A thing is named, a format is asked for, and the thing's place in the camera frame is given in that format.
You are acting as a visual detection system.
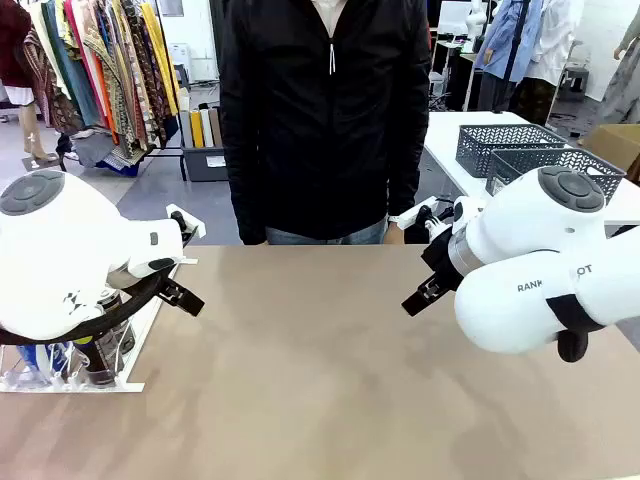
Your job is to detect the brown patterned hanging garment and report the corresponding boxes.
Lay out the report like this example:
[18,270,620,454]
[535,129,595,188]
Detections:
[119,0,169,149]

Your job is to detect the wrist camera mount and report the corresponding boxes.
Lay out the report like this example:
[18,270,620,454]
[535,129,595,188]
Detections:
[166,203,207,247]
[399,196,484,237]

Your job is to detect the cardboard box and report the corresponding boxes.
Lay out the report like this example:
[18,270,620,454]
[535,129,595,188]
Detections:
[582,123,640,182]

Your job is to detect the mannequin in blue shirt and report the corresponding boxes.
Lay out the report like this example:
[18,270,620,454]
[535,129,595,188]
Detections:
[474,0,544,114]

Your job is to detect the mannequin in white coat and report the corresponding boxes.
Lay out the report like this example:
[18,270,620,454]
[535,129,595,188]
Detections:
[519,0,585,126]

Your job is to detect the orange hanging garment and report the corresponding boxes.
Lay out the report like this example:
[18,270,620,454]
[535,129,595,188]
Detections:
[93,62,121,146]

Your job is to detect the person's right forearm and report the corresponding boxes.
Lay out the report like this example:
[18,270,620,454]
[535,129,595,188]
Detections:
[222,144,267,246]

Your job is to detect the grey plastic basket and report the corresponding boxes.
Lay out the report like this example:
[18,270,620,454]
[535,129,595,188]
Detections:
[485,148,627,206]
[455,123,569,179]

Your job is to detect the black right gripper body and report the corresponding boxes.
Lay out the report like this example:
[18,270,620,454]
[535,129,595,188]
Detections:
[421,230,467,301]

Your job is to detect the mannequin in maroon top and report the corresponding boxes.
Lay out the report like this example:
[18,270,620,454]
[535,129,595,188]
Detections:
[0,0,62,172]

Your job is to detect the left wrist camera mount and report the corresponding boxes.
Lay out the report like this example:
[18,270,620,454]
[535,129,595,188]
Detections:
[166,203,207,247]

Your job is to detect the black pole stand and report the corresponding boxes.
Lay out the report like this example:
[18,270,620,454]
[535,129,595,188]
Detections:
[492,0,531,115]

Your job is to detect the white air purifier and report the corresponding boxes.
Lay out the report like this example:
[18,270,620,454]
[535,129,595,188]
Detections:
[168,43,193,84]

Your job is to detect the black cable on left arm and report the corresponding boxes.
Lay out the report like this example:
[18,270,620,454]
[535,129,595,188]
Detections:
[0,272,169,346]

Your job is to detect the grey step stool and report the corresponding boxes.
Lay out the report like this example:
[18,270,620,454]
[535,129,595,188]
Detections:
[562,64,591,102]

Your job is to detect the white side table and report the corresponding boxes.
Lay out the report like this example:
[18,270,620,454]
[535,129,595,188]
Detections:
[423,110,640,227]

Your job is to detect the grey cloth pile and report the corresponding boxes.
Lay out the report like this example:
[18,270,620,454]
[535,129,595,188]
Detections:
[72,130,122,169]

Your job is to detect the brown fabric roll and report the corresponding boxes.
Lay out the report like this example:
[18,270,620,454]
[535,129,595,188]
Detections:
[208,107,224,148]

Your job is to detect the person's left forearm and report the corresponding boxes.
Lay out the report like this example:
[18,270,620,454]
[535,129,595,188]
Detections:
[387,124,431,231]

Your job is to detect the yellow hanging garment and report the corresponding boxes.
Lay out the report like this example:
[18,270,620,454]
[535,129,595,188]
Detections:
[141,2,180,117]

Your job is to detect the dark can with silver top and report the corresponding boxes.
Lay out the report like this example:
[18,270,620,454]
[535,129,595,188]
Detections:
[97,288,137,352]

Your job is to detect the mannequin in grey dress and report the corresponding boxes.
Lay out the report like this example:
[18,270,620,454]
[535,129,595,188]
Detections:
[597,9,640,126]

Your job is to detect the dark can with green label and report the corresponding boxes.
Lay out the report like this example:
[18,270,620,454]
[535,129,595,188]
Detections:
[74,332,125,387]

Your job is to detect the grey storage bin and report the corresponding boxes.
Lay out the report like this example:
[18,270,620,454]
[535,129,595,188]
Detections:
[180,144,229,182]

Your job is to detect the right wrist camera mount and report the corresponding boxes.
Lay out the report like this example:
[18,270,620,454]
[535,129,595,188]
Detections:
[399,196,484,237]

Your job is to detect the black clothes rack frame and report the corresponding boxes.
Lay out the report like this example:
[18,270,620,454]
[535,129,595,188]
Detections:
[144,0,189,182]

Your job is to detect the teal hanging garment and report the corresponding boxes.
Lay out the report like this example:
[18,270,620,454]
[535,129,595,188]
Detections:
[42,0,102,127]

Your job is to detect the person in black jacket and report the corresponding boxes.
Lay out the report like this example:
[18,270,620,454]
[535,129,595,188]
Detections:
[219,0,432,246]

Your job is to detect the white can dispenser rack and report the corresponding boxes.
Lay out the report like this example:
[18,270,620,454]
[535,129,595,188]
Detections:
[0,257,199,394]

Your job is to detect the white fabric roll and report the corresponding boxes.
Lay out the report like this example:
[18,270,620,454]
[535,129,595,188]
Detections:
[200,107,215,149]

